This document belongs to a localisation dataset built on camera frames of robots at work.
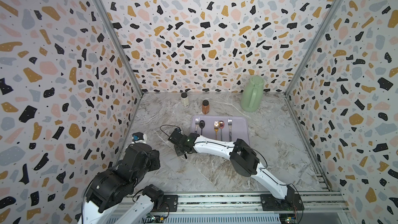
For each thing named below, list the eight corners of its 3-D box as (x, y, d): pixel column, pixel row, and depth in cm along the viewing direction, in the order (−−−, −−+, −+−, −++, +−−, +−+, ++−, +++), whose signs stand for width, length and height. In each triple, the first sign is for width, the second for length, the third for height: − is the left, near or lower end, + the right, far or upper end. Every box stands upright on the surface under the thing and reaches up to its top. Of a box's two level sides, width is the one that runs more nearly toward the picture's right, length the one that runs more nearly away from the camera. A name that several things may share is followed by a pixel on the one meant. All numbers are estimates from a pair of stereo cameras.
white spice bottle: (182, 106, 116) (180, 96, 108) (183, 102, 119) (181, 92, 111) (188, 106, 116) (187, 96, 108) (189, 102, 119) (187, 92, 111)
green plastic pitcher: (239, 115, 111) (246, 90, 92) (241, 90, 129) (247, 64, 109) (255, 118, 110) (265, 92, 91) (254, 91, 127) (263, 65, 108)
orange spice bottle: (201, 112, 113) (201, 102, 105) (205, 108, 115) (204, 99, 107) (206, 115, 111) (206, 105, 103) (209, 111, 113) (210, 101, 106)
